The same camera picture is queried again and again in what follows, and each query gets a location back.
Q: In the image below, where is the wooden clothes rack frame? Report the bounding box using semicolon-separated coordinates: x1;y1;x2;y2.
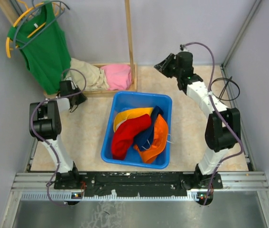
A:
0;0;137;97

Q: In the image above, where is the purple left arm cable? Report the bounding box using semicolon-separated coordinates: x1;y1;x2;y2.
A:
30;68;87;207

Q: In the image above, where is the blue plastic bin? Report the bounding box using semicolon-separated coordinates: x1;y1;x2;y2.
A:
101;92;172;169

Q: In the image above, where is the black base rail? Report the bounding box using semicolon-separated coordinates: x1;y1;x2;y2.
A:
54;171;223;197

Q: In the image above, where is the red bucket hat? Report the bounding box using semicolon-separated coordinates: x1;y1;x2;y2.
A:
111;114;151;160

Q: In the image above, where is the orange hat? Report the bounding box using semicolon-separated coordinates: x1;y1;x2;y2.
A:
133;114;168;164

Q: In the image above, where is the black wire hat stand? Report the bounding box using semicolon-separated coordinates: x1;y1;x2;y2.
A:
210;76;241;102

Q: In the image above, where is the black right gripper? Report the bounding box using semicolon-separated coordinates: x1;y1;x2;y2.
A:
153;54;181;79

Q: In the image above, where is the grey clothes hanger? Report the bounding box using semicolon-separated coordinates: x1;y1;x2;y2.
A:
8;1;71;49

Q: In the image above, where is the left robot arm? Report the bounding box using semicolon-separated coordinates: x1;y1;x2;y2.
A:
29;80;87;189

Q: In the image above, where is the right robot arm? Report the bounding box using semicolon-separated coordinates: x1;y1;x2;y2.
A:
154;51;241;190

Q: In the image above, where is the cream cloth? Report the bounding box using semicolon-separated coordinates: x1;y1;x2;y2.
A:
66;58;109;91

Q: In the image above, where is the yellow bucket hat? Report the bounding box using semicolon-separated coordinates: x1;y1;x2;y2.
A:
113;107;153;132

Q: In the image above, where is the navy blue hat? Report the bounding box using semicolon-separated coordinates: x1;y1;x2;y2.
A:
134;105;163;151

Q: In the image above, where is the green tank top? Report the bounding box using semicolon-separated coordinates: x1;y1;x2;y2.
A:
7;3;72;95

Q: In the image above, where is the yellow clothes hanger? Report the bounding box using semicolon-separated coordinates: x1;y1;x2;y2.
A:
5;0;70;58

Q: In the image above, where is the pink cloth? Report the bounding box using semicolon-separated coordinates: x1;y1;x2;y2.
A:
100;64;132;91

